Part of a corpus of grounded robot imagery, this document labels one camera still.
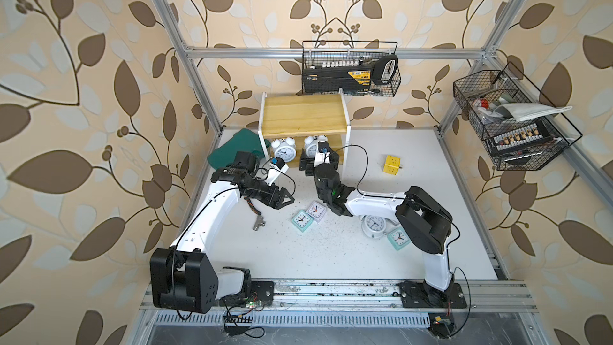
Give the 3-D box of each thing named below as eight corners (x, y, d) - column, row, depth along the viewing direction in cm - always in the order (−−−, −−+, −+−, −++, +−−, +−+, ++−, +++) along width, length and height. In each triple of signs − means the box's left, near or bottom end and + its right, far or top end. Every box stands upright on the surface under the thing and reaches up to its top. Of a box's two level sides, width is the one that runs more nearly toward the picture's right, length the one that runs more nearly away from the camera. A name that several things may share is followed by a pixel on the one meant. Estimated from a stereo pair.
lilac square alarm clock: (305, 215, 94) (305, 212, 92) (313, 203, 98) (313, 199, 95) (319, 223, 92) (319, 220, 89) (327, 210, 95) (327, 207, 93)
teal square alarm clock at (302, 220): (291, 221, 92) (290, 218, 90) (302, 211, 95) (302, 208, 93) (302, 233, 89) (302, 230, 87) (314, 222, 92) (314, 219, 90)
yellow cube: (382, 173, 106) (385, 164, 102) (384, 162, 110) (387, 154, 106) (396, 177, 105) (399, 169, 100) (398, 166, 109) (401, 158, 104)
